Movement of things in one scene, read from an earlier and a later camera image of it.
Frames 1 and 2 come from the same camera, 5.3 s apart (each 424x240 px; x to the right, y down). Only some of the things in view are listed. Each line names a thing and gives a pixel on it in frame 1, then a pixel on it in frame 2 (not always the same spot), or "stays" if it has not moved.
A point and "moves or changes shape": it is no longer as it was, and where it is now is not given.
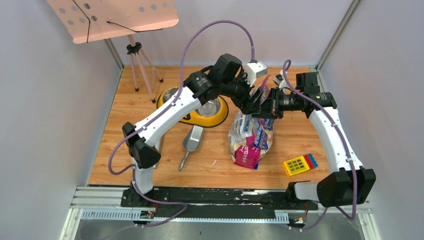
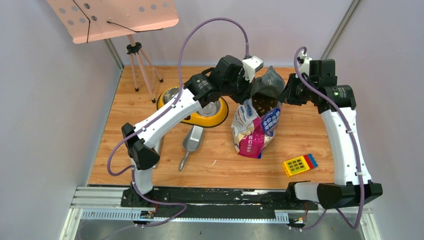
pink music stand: x=87 y=20 stays
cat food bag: x=250 y=135 moves or changes shape
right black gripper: x=271 y=108 → x=288 y=96
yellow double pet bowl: x=212 y=113 stays
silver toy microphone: x=158 y=146 stays
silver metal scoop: x=191 y=142 stays
